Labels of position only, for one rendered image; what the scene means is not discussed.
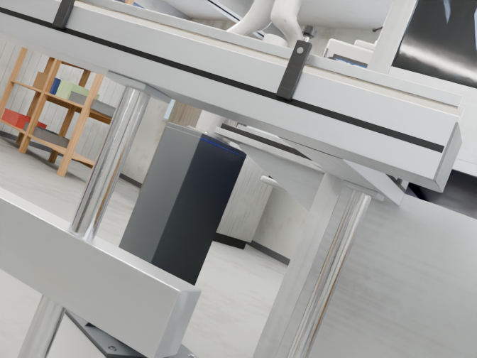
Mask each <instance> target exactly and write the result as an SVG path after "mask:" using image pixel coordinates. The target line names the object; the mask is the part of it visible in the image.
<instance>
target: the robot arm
mask: <svg viewBox="0 0 477 358"><path fill-rule="evenodd" d="M301 4H302V0H255V1H254V2H253V5H252V7H251V8H250V10H249V11H248V13H247V14H246V15H245V16H244V17H243V18H242V19H241V20H240V21H239V22H238V23H237V24H235V25H234V26H232V27H230V28H229V29H228V30H226V31H228V32H232V33H236V34H239V35H242V36H246V35H247V34H249V33H254V32H258V31H262V30H263V29H265V28H267V27H268V26H269V25H270V24H271V23H272V22H273V24H274V25H275V26H276V27H278V28H279V29H280V30H281V31H282V32H283V34H284V35H285V37H286V38H287V40H288V42H289V44H290V48H291V49H294V47H295V44H296V42H297V40H303V39H304V36H303V34H302V30H301V28H300V26H299V24H298V22H297V15H298V12H299V10H300V7H301ZM263 41H265V42H268V43H272V44H276V45H280V46H283V47H287V42H286V40H284V39H282V38H281V37H279V36H275V35H273V34H265V36H264V38H263ZM229 122H230V119H227V118H224V117H222V116H219V115H216V114H213V113H210V112H206V111H204V110H202V113H201V115H200V117H199V120H198V122H197V125H196V127H195V128H192V127H191V126H187V127H186V128H188V129H192V130H195V131H198V132H201V133H203V134H206V135H208V136H211V137H213V138H215V139H217V140H219V141H222V142H224V143H227V144H228V145H230V143H229V142H230V141H225V140H223V136H220V135H218V134H216V133H215V132H214V131H215V128H216V127H219V128H221V125H222V123H224V124H228V125H229Z"/></svg>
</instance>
